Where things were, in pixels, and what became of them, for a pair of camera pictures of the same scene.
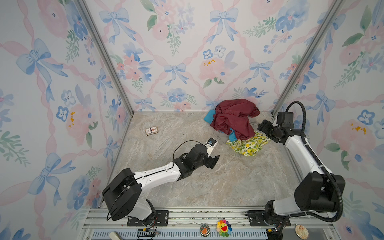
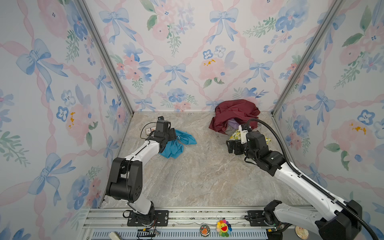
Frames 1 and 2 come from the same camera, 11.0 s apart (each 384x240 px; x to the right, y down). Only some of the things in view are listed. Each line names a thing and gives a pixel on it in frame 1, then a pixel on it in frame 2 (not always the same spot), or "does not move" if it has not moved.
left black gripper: x=211 y=162 → x=172 y=134
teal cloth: x=208 y=118 → x=174 y=148
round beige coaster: x=301 y=232 does not move
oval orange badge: x=204 y=230 does not move
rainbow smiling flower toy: x=224 y=228 does not move
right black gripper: x=264 y=126 → x=237 y=144
